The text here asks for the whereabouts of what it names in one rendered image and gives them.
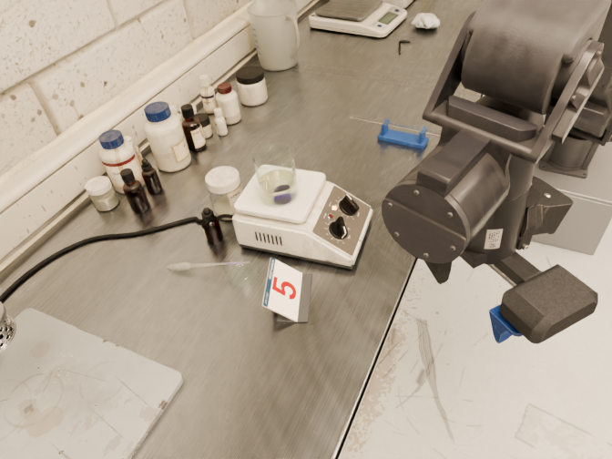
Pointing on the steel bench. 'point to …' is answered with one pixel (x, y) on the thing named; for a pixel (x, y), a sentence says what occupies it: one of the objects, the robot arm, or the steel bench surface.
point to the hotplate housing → (295, 236)
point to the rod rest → (402, 137)
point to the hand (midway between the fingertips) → (474, 285)
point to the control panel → (344, 221)
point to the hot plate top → (300, 210)
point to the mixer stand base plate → (76, 393)
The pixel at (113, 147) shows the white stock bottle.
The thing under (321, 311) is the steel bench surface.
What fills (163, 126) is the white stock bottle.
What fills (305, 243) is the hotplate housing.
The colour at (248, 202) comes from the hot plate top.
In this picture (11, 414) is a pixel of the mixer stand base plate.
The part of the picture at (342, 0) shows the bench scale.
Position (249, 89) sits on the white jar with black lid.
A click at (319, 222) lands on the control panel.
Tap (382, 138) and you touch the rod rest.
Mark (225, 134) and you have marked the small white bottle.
